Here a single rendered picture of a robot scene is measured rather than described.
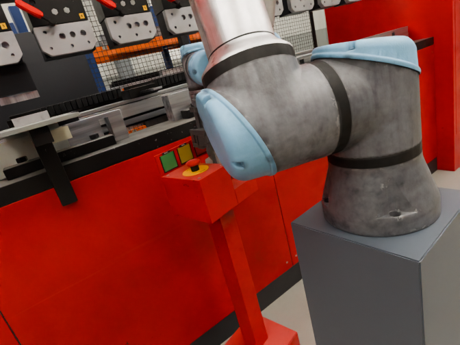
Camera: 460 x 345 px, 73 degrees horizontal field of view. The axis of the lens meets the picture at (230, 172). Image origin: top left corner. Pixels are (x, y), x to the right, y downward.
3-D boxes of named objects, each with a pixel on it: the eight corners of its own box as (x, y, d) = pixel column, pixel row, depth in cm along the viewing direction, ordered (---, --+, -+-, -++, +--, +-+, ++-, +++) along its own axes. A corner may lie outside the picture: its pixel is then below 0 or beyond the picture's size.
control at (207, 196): (211, 224, 78) (192, 157, 72) (173, 215, 89) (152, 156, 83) (258, 189, 91) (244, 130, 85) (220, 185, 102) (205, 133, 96)
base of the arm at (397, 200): (458, 194, 43) (458, 124, 40) (411, 250, 35) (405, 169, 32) (356, 179, 55) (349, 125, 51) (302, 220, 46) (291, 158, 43)
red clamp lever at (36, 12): (16, -4, 78) (57, 18, 84) (16, 1, 81) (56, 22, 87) (13, 3, 78) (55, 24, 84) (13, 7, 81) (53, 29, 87)
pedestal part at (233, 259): (258, 351, 103) (216, 208, 86) (244, 343, 107) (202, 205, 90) (268, 337, 107) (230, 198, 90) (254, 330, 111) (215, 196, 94)
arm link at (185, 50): (179, 45, 73) (176, 46, 81) (189, 92, 77) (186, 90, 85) (211, 39, 74) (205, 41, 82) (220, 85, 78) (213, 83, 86)
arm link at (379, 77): (448, 137, 37) (446, 14, 32) (347, 170, 35) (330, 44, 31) (380, 124, 48) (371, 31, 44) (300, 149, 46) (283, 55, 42)
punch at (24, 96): (1, 105, 85) (-17, 70, 82) (1, 106, 87) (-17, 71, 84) (40, 96, 90) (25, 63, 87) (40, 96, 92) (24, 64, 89)
